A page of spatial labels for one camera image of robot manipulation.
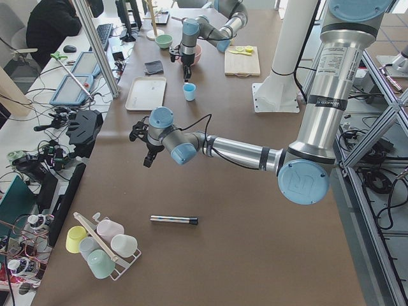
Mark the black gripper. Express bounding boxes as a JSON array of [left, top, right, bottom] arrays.
[[169, 44, 195, 80], [129, 116, 164, 168]]

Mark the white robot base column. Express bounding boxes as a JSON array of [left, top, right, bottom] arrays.
[[252, 0, 319, 113]]

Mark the light blue plastic cup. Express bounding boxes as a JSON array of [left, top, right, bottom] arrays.
[[182, 83, 196, 101]]

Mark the pink bowl of ice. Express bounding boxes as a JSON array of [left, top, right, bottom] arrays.
[[174, 44, 201, 66]]

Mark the yellow plastic cup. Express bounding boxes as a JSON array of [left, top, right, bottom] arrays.
[[66, 226, 87, 254]]

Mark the grey-blue plastic cup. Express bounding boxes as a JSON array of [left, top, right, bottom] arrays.
[[79, 236, 99, 261]]

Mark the mint green plastic cup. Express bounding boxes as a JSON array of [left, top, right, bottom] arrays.
[[87, 249, 115, 279]]

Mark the grey folded cloth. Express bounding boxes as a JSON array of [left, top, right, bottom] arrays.
[[144, 60, 164, 75]]

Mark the green ceramic bowl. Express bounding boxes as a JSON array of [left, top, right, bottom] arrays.
[[155, 34, 173, 49]]

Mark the cream rabbit tray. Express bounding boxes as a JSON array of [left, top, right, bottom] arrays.
[[125, 76, 166, 111]]

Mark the wooden cutting board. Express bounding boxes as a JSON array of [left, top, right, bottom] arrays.
[[224, 46, 261, 77]]

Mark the wooden mug tree stand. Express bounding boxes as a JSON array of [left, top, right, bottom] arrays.
[[143, 0, 164, 41]]

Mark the yellow plastic knife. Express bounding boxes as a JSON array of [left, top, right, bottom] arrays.
[[228, 50, 252, 56]]

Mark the lemon half near edge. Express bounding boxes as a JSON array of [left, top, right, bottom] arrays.
[[244, 46, 254, 53]]

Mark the black angular device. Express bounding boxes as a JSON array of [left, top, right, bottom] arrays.
[[66, 110, 103, 158]]

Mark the steel muddler with black tip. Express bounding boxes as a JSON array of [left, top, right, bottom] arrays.
[[150, 215, 199, 226]]

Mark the black keyboard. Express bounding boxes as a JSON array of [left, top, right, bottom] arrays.
[[96, 23, 113, 51]]

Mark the blue teach pendant far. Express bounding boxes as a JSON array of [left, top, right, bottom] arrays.
[[71, 52, 101, 78]]

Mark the blue teach pendant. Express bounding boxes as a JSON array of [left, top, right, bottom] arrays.
[[71, 52, 101, 78], [49, 75, 94, 106]]

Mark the blue teach pendant near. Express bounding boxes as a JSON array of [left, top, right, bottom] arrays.
[[49, 75, 94, 106]]

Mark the black computer mouse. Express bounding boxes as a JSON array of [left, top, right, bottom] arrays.
[[63, 45, 77, 54]]

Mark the seated person in black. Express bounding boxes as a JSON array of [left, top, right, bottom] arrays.
[[25, 0, 82, 68]]

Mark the aluminium frame post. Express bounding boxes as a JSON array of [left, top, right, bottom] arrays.
[[73, 0, 119, 98]]

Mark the white wire cup rack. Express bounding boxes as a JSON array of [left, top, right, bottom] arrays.
[[73, 212, 142, 281]]

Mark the copper wire bottle rack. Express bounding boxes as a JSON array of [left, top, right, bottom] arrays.
[[1, 214, 52, 285]]

